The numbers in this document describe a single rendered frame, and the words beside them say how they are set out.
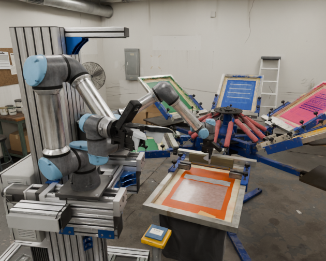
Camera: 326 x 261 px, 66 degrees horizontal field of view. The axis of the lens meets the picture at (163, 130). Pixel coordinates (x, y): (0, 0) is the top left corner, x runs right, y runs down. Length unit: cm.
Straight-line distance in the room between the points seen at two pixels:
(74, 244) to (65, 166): 77
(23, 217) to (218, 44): 533
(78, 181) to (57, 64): 56
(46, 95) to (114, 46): 599
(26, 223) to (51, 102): 62
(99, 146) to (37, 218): 56
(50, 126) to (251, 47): 522
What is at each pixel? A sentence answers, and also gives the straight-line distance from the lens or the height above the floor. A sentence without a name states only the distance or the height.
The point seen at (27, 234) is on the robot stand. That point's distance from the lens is 191.
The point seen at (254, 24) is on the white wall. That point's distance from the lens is 598.
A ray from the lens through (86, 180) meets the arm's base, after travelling 132.
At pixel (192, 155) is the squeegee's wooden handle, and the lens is 211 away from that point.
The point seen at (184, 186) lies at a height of 95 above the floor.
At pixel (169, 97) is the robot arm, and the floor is 162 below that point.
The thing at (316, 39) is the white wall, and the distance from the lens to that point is 601.
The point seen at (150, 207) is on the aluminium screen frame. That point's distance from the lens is 165.
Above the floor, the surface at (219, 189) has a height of 96.
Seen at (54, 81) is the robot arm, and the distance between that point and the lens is 111.
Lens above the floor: 193
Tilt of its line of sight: 18 degrees down
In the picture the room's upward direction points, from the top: straight up
